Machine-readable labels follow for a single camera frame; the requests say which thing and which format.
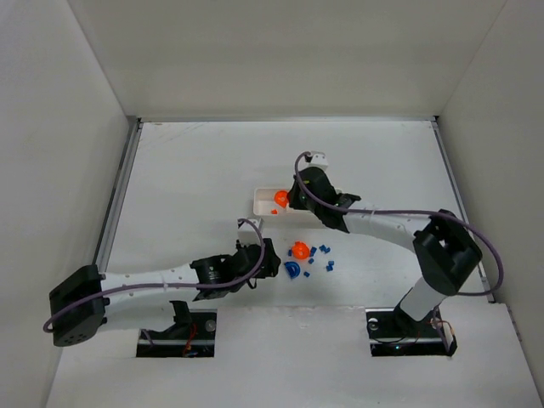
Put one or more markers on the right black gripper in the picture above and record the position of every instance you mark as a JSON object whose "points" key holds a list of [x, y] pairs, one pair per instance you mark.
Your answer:
{"points": [[297, 198]]}

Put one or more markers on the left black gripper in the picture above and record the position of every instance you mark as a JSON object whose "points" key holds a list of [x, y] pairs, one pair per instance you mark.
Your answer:
{"points": [[267, 258]]}

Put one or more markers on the orange dome lego piece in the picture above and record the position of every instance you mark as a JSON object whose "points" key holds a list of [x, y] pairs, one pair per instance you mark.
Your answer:
{"points": [[281, 198]]}

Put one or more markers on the orange ring lego piece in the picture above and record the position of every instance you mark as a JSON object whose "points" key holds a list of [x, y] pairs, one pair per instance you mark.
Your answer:
{"points": [[300, 250]]}

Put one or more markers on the blue arch lego piece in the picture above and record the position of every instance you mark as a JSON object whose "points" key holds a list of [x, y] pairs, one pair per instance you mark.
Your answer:
{"points": [[293, 269]]}

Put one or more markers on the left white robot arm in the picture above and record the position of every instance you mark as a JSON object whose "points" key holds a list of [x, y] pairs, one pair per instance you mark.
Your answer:
{"points": [[88, 302]]}

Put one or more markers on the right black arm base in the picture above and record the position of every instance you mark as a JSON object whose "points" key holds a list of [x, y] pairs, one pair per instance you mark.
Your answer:
{"points": [[389, 336]]}

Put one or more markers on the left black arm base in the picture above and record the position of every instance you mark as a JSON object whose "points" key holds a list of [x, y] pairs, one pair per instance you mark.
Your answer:
{"points": [[190, 334]]}

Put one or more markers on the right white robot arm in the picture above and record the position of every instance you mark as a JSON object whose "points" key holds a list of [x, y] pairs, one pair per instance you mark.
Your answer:
{"points": [[446, 253]]}

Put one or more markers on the white three-compartment tray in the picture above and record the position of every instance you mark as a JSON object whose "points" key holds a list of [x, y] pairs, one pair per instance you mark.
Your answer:
{"points": [[271, 204]]}

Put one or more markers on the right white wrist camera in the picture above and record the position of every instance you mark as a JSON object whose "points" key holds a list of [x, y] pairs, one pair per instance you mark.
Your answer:
{"points": [[316, 159]]}

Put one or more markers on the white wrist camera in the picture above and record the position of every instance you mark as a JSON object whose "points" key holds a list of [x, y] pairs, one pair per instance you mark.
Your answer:
{"points": [[316, 159], [249, 231]]}

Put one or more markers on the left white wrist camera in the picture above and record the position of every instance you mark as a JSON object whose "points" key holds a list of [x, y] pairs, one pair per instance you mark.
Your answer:
{"points": [[249, 231]]}

